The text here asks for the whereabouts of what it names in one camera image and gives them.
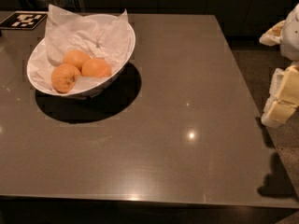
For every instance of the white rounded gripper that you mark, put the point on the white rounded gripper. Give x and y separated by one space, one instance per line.
291 36

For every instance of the orange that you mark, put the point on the orange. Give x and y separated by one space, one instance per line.
76 57
64 77
96 67

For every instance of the white bowl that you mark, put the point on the white bowl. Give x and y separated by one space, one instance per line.
93 89

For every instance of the white crumpled paper liner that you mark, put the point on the white crumpled paper liner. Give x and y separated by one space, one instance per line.
81 34

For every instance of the black white fiducial marker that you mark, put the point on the black white fiducial marker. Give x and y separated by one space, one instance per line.
23 20

